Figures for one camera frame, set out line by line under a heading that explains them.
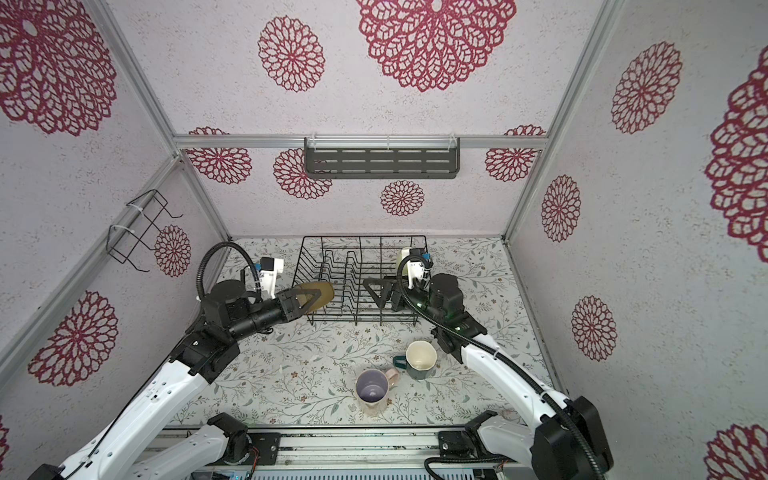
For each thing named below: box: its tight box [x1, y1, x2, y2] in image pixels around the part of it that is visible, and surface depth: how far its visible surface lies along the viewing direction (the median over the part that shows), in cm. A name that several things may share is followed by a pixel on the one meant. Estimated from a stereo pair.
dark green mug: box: [393, 340, 437, 380], surface depth 82 cm
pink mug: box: [355, 368, 399, 415], surface depth 77 cm
